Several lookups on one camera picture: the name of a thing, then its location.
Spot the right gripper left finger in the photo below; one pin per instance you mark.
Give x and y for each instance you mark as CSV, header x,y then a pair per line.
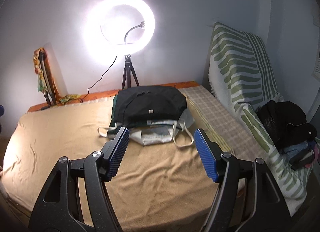
x,y
58,206

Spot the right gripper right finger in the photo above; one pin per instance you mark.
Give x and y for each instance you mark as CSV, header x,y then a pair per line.
x,y
248,197

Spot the black garment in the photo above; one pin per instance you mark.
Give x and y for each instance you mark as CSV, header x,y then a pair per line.
x,y
171,93

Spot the pile of dark clothes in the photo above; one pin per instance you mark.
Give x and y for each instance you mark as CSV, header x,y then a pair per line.
x,y
292,135

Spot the beige bed blanket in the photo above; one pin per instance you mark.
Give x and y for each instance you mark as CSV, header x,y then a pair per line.
x,y
150,186

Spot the checked beige blanket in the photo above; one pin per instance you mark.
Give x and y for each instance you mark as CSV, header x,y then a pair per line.
x,y
220,126

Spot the folded silver tripod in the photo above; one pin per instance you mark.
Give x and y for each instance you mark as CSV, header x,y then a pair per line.
x,y
49,95

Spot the white tote bag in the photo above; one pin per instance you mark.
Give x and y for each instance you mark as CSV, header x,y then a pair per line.
x,y
176,131

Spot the colourful patterned scarf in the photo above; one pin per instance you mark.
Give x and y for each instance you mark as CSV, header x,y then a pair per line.
x,y
41,85

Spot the green striped white throw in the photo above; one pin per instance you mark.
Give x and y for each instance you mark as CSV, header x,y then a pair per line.
x,y
242,79

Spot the black ring light tripod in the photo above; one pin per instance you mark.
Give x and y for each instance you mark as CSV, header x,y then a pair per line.
x,y
128,72

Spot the white ring light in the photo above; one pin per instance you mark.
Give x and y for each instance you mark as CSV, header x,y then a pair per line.
x,y
117,27

